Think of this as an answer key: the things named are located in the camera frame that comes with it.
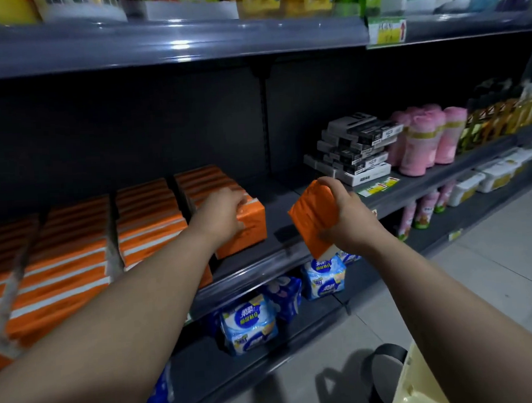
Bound white cardboard box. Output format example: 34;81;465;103
123;0;240;27

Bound row of yellow dark bottles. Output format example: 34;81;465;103
454;75;532;155

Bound dark grey store shelving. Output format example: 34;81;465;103
0;0;532;403

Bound pink bottle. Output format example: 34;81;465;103
411;190;443;230
431;180;459;215
395;201;420;242

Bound dark blue tissue pack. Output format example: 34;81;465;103
264;275;306;324

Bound yellow box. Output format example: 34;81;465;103
0;0;41;27

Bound stack of black white boxes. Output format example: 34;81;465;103
300;109;408;190

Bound person's left forearm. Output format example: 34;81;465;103
0;224;226;403

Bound cream plastic shopping basket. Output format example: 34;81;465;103
364;338;455;403

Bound person's left hand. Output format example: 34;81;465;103
188;186;252;250

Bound orange tissue packet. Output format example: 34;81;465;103
193;191;269;261
286;179;343;262

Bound pink bag roll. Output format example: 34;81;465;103
431;105;471;166
384;109;415;168
395;111;445;178

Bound person's right hand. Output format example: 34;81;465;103
315;173;389;258

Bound rows of orange packs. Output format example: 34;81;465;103
0;162;264;378

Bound blue plastic pack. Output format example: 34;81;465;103
133;361;176;403

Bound person's right forearm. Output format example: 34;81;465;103
366;224;532;403

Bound white printed box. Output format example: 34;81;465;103
33;0;128;28

